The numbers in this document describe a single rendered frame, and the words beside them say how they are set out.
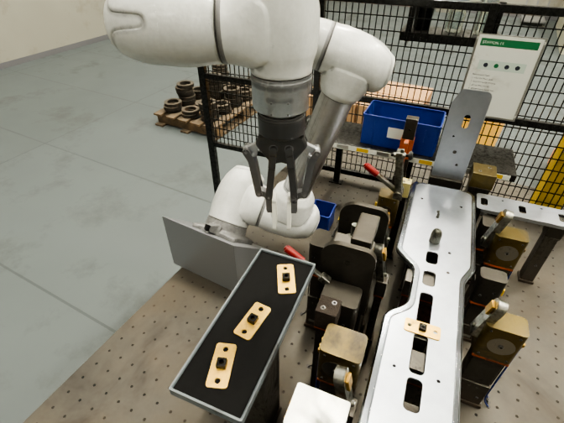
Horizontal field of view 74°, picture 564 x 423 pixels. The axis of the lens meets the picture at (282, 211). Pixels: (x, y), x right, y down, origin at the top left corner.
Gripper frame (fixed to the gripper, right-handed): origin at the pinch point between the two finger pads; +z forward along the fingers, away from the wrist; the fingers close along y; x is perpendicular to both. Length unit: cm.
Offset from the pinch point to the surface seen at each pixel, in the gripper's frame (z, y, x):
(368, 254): 16.6, 19.3, 6.3
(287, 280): 18.5, 1.2, -0.8
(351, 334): 27.0, 15.3, -7.7
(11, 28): 84, -433, 519
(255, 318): 17.7, -4.5, -11.5
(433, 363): 35.1, 34.4, -8.7
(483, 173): 29, 69, 63
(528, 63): -2, 84, 90
